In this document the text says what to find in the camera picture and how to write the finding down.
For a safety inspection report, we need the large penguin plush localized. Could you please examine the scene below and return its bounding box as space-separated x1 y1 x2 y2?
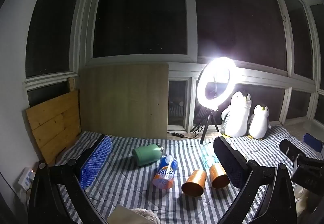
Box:
221 91 252 138

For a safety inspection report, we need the white power strip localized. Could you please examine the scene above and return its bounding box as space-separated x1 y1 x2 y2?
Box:
17 167 36 190

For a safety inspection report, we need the fuzzy grey cloth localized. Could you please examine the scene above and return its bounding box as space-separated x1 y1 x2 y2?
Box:
130 208 160 224

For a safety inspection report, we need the green insulated bottle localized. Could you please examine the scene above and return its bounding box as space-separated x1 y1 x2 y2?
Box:
133 145 164 167

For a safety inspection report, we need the pine plank board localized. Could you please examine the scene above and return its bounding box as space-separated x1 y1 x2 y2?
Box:
26 90 82 166

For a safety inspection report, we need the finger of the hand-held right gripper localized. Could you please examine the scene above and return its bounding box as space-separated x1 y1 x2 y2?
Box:
303 133 324 154
279 139 305 162

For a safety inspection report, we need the beige box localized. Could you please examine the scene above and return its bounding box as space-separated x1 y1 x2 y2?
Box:
107 204 138 224

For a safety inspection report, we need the black tripod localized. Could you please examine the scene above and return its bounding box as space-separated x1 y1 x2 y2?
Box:
190 107 220 145

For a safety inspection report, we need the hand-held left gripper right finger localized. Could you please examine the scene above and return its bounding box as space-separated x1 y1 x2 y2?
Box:
213 136 298 224

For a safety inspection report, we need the ring light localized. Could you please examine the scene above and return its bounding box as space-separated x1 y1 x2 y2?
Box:
197 57 238 108

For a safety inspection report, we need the white window frame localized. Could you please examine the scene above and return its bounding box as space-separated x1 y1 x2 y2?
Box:
23 0 324 134

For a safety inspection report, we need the white crumpled object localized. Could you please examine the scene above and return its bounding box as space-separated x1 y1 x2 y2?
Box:
294 186 318 217

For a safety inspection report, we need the small penguin plush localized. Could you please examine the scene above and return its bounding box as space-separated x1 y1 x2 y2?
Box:
247 104 271 140

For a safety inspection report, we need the orange cup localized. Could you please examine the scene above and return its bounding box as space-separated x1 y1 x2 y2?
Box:
209 163 231 189
181 169 207 196

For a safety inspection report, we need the large light wooden board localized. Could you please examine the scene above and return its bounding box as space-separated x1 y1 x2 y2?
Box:
78 63 169 140

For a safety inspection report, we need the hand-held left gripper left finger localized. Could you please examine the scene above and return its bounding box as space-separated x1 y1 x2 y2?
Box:
28 134 113 224

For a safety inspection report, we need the clear plastic bottle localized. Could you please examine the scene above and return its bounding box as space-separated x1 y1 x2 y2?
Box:
202 145 220 169

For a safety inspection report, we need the striped blanket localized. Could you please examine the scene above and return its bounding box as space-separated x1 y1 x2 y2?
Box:
54 125 324 224

